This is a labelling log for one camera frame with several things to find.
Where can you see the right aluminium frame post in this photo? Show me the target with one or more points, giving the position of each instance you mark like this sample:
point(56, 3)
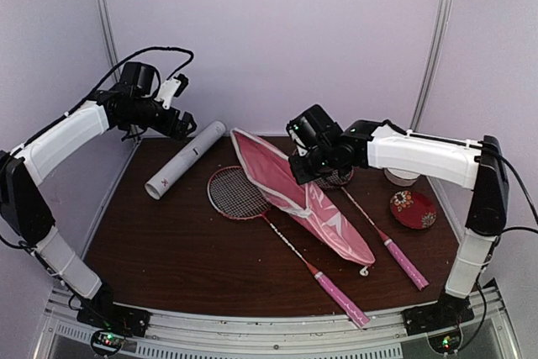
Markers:
point(439, 32)

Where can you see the aluminium front rail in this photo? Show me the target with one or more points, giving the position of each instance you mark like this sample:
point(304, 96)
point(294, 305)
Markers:
point(182, 335)

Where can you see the pink badminton racket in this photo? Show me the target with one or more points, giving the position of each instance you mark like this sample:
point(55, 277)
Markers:
point(235, 197)
point(335, 181)

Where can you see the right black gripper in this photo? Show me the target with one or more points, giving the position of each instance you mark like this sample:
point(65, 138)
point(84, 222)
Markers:
point(302, 176)

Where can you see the white shuttlecock tube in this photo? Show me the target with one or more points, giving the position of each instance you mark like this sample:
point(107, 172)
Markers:
point(158, 185)

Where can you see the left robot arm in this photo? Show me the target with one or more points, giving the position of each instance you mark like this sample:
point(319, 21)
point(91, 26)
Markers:
point(134, 100)

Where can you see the pink racket cover bag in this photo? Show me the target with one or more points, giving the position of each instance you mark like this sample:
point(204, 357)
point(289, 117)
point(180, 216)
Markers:
point(267, 168)

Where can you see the white fluted bowl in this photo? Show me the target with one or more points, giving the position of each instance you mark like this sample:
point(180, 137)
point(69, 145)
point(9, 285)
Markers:
point(401, 178)

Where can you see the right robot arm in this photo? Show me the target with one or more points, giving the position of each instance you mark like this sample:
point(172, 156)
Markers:
point(323, 147)

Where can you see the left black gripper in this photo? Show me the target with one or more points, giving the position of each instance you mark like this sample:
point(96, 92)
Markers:
point(180, 133)

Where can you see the red floral plate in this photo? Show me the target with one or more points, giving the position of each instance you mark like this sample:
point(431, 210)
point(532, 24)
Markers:
point(413, 210)

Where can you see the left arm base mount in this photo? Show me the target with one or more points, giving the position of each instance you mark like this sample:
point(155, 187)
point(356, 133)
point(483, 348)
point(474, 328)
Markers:
point(102, 312)

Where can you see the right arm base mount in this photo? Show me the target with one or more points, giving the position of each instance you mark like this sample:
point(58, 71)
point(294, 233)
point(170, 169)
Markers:
point(449, 310)

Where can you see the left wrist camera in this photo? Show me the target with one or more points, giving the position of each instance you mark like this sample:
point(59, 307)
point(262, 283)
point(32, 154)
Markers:
point(170, 89)

